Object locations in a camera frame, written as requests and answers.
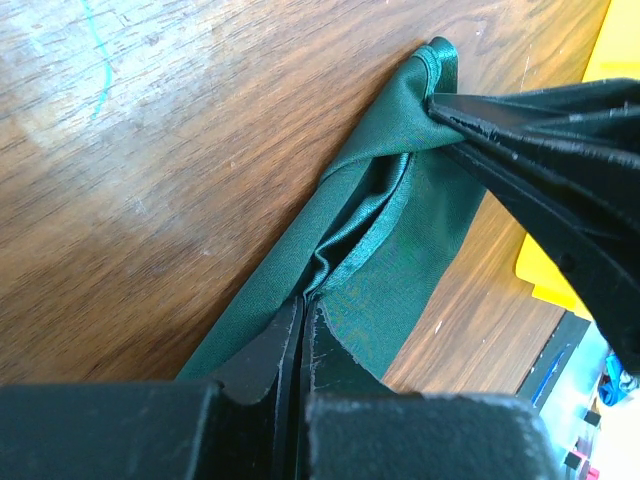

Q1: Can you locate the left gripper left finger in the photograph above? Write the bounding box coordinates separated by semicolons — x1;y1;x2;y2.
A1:
1;298;304;479

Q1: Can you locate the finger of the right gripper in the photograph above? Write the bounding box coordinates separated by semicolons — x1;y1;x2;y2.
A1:
427;78;639;170
444;142;639;373

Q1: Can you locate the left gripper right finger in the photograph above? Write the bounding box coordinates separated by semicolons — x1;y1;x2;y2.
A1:
301;302;561;479

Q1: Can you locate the dark green cloth napkin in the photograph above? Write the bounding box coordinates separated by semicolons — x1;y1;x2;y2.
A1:
179;38;485;380

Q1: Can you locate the yellow plastic tray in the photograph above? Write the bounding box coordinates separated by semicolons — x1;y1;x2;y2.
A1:
515;0;640;321

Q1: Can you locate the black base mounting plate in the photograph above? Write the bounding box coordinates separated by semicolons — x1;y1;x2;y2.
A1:
516;311;591;409

